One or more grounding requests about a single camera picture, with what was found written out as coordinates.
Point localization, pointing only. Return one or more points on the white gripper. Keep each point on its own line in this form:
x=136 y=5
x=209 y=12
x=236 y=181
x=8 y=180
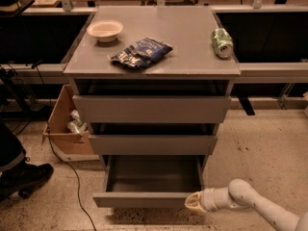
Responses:
x=207 y=200

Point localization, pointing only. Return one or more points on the grey bottom drawer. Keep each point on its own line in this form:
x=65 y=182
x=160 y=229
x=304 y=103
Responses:
x=149 y=181

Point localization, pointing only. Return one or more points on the grey drawer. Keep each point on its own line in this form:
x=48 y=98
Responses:
x=152 y=139
x=149 y=181
x=150 y=101

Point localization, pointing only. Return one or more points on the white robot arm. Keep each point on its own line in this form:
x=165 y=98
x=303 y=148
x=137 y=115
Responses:
x=239 y=195

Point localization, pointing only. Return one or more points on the grey middle drawer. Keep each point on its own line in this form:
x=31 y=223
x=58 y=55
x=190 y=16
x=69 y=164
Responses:
x=152 y=139

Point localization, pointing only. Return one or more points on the grey drawer cabinet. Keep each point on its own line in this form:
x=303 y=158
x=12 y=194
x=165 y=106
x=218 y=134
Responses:
x=187 y=29

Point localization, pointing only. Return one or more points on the grey top drawer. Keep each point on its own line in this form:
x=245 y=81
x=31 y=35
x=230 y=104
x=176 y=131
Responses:
x=150 y=101

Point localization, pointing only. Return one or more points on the cardboard box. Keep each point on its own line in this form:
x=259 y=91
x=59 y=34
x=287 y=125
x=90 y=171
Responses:
x=56 y=129

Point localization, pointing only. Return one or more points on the green can in box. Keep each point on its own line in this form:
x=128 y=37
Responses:
x=77 y=127

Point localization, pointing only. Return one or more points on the white can in box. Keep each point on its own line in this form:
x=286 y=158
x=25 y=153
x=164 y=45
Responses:
x=74 y=114

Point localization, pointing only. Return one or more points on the blue chip bag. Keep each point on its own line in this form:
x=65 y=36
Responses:
x=142 y=54

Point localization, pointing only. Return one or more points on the green soda can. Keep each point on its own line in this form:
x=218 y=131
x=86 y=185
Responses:
x=222 y=43

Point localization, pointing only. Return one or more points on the black shoe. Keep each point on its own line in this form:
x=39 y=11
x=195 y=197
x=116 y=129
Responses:
x=24 y=178

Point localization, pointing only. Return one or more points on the dark trouser leg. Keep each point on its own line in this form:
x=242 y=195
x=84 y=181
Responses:
x=12 y=152

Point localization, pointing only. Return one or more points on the white bowl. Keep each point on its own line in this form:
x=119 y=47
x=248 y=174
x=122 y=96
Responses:
x=105 y=30

